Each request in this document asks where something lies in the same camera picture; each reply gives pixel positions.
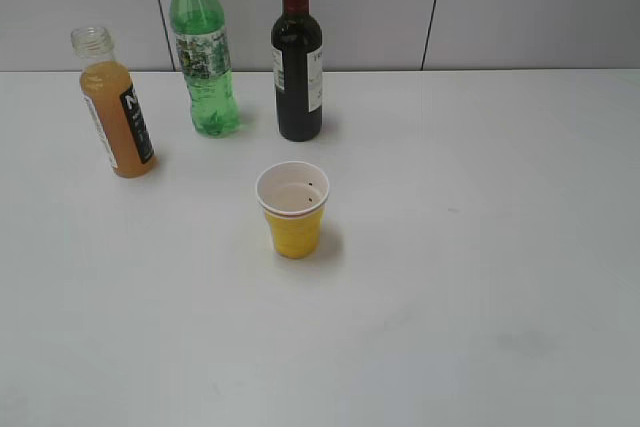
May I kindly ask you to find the yellow paper cup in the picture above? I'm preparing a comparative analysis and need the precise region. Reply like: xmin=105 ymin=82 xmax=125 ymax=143
xmin=255 ymin=161 xmax=330 ymax=259

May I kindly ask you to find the NFC orange juice bottle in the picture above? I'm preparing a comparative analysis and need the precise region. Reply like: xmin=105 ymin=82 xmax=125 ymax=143
xmin=71 ymin=26 xmax=155 ymax=178

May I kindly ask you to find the dark red wine bottle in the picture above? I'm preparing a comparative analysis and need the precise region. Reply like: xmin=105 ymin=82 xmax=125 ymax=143
xmin=271 ymin=0 xmax=323 ymax=142

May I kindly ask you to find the green plastic soda bottle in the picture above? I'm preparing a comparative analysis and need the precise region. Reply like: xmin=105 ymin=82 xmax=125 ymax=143
xmin=169 ymin=0 xmax=239 ymax=137

